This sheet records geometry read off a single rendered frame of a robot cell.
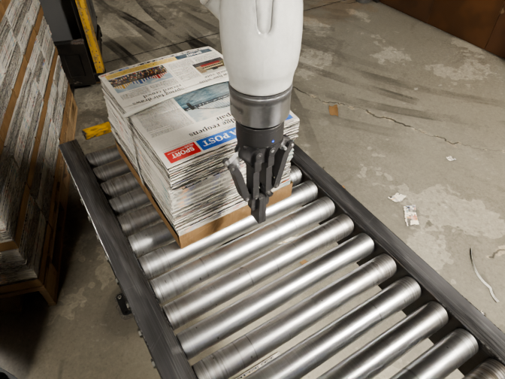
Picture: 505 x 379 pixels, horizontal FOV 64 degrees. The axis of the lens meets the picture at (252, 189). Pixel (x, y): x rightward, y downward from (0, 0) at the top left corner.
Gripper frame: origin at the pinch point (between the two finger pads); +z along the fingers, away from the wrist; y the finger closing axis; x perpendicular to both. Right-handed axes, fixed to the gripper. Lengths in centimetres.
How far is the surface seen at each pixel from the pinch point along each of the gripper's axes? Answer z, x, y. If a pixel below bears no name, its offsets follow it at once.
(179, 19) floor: 94, -300, -108
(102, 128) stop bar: 12, -56, 15
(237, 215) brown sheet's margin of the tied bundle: 10.4, -8.0, 0.2
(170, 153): -9.8, -10.9, 11.5
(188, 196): -0.2, -8.7, 10.1
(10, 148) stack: 37, -98, 42
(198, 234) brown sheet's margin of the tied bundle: 10.8, -7.9, 9.7
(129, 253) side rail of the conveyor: 13.5, -13.0, 23.3
